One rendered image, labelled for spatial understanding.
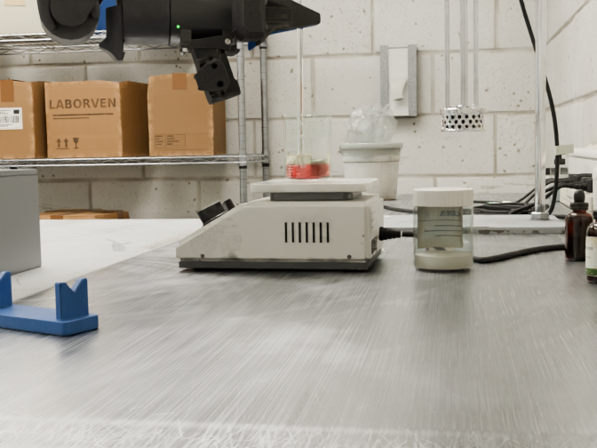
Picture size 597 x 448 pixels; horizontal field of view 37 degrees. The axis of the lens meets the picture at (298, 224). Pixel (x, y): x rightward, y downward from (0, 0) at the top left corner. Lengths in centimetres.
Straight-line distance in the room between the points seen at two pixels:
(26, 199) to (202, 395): 55
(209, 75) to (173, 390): 47
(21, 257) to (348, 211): 34
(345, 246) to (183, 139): 229
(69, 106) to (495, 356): 285
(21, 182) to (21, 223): 4
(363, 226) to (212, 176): 264
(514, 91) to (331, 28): 71
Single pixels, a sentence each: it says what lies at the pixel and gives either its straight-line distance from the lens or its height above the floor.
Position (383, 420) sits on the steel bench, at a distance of 42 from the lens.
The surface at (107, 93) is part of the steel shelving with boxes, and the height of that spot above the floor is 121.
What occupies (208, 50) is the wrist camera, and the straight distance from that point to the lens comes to 91.
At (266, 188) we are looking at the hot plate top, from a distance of 90.
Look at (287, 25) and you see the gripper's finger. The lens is 94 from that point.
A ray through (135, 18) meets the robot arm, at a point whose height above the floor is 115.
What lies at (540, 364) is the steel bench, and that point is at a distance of 54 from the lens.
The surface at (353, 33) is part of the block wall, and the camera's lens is 341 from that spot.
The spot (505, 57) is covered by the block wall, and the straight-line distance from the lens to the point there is 339.
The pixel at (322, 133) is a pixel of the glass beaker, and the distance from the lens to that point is 92.
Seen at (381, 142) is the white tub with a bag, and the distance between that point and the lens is 199.
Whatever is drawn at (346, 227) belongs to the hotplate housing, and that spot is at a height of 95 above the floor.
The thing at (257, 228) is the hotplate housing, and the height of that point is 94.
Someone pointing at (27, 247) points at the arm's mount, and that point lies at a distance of 99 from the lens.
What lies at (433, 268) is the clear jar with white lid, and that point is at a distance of 89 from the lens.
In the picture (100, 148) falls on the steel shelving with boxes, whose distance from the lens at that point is 325.
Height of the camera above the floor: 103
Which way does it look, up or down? 5 degrees down
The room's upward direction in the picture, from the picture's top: 1 degrees counter-clockwise
